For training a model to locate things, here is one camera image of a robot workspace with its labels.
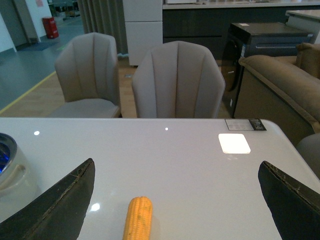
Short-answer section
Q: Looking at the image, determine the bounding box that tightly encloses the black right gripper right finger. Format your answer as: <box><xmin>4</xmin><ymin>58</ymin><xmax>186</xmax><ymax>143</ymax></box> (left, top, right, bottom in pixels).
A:
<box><xmin>258</xmin><ymin>161</ymin><xmax>320</xmax><ymax>240</ymax></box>

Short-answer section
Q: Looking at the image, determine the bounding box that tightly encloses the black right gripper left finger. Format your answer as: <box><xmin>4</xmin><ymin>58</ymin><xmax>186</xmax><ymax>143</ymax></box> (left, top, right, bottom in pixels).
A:
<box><xmin>0</xmin><ymin>158</ymin><xmax>96</xmax><ymax>240</ymax></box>

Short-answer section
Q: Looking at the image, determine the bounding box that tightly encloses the yellow corn cob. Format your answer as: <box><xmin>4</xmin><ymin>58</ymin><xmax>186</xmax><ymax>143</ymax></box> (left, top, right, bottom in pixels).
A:
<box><xmin>122</xmin><ymin>196</ymin><xmax>153</xmax><ymax>240</ymax></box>

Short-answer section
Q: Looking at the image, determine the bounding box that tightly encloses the white electric cooking pot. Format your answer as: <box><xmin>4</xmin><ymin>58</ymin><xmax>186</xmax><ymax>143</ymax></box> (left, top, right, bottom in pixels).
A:
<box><xmin>0</xmin><ymin>132</ymin><xmax>42</xmax><ymax>206</ymax></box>

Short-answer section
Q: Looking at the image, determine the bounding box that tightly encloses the grey chair at right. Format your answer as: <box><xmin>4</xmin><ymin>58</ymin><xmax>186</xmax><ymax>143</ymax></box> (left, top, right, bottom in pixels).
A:
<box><xmin>296</xmin><ymin>133</ymin><xmax>320</xmax><ymax>179</ymax></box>

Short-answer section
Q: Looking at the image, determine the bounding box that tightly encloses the table label sticker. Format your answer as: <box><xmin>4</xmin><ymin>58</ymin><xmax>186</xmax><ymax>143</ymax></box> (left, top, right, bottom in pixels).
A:
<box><xmin>225</xmin><ymin>118</ymin><xmax>266</xmax><ymax>131</ymax></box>

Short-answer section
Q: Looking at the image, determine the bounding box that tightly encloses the brown sofa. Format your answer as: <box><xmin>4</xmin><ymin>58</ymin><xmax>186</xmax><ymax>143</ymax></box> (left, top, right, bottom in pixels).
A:
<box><xmin>233</xmin><ymin>43</ymin><xmax>320</xmax><ymax>145</ymax></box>

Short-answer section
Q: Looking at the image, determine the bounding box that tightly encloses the beige left dining chair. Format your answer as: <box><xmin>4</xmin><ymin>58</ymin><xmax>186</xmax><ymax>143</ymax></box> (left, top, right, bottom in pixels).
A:
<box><xmin>49</xmin><ymin>32</ymin><xmax>122</xmax><ymax>119</ymax></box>

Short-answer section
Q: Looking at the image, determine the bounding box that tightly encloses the beige dining chair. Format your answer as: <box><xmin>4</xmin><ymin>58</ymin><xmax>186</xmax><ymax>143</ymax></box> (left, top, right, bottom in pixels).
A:
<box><xmin>49</xmin><ymin>32</ymin><xmax>122</xmax><ymax>119</ymax></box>
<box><xmin>131</xmin><ymin>41</ymin><xmax>226</xmax><ymax>119</ymax></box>

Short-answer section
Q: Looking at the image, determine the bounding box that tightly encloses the beige right dining chair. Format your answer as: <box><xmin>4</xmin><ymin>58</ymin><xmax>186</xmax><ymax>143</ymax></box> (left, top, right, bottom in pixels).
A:
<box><xmin>131</xmin><ymin>41</ymin><xmax>226</xmax><ymax>119</ymax></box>

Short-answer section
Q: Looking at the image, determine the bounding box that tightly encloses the black washing machine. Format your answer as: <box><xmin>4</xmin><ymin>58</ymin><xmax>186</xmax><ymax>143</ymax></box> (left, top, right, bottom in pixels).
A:
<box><xmin>221</xmin><ymin>22</ymin><xmax>314</xmax><ymax>119</ymax></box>

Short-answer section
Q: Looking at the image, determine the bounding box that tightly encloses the red fire extinguisher box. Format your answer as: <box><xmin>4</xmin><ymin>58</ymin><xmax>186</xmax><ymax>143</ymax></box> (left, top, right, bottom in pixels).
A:
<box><xmin>42</xmin><ymin>16</ymin><xmax>59</xmax><ymax>39</ymax></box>

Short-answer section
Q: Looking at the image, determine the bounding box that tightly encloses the grey curtain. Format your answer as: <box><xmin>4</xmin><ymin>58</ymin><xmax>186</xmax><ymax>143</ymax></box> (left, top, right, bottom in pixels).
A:
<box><xmin>77</xmin><ymin>0</ymin><xmax>128</xmax><ymax>55</ymax></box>

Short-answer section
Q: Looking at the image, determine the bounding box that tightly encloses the dark kitchen counter cabinet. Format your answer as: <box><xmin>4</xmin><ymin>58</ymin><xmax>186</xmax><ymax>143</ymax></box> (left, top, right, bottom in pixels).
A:
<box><xmin>162</xmin><ymin>0</ymin><xmax>320</xmax><ymax>60</ymax></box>

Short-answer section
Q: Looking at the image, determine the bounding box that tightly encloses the white pillar cabinet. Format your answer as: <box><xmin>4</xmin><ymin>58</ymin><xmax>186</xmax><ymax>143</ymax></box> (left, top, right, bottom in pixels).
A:
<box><xmin>122</xmin><ymin>0</ymin><xmax>163</xmax><ymax>66</ymax></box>

